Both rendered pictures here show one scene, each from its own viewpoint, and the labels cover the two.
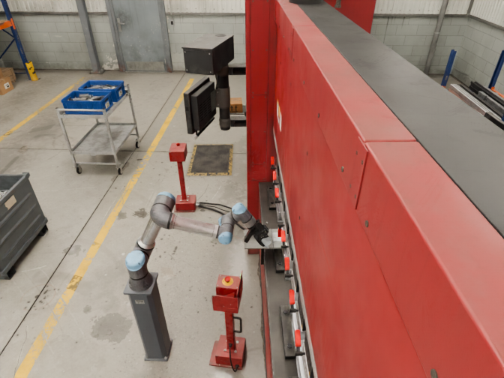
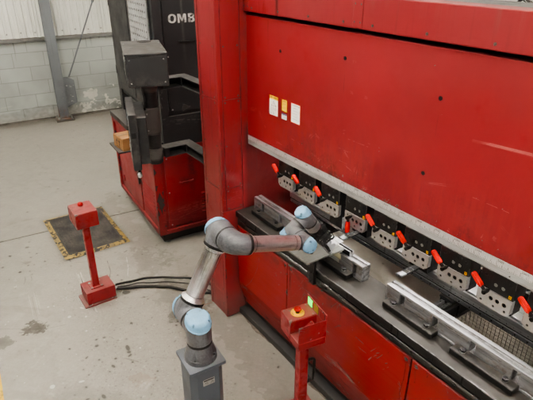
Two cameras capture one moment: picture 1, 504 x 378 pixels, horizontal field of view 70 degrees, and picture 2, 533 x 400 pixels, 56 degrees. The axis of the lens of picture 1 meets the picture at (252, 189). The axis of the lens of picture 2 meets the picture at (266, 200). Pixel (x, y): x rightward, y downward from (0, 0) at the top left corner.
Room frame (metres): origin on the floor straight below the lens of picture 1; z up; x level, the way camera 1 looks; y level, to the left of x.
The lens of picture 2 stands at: (-0.11, 1.44, 2.46)
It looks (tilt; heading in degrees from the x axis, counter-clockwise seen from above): 26 degrees down; 327
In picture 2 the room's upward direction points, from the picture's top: straight up
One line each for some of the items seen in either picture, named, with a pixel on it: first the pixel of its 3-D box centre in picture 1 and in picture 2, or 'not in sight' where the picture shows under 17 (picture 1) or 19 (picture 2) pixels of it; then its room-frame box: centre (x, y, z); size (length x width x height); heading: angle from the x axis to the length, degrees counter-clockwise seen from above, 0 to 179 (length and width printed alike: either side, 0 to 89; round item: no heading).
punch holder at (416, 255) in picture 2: (302, 279); (422, 245); (1.17, -0.24, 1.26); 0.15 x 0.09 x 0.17; 1
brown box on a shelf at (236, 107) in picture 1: (233, 104); (128, 139); (3.95, 0.21, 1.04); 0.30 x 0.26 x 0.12; 177
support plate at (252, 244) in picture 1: (264, 238); (315, 249); (1.74, -0.08, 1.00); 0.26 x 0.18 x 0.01; 91
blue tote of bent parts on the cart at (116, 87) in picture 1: (103, 91); not in sight; (4.75, 2.02, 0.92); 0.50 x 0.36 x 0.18; 87
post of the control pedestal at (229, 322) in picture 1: (229, 324); (301, 374); (1.52, 0.15, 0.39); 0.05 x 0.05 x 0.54; 82
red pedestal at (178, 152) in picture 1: (181, 178); (90, 252); (3.37, 0.79, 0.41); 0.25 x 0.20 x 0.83; 91
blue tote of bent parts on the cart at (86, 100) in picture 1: (88, 102); not in sight; (4.33, 2.06, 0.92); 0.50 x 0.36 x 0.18; 87
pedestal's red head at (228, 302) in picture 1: (228, 290); (303, 321); (1.52, 0.15, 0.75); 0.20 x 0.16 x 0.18; 172
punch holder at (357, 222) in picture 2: (292, 225); (360, 212); (1.57, -0.23, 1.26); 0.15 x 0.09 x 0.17; 1
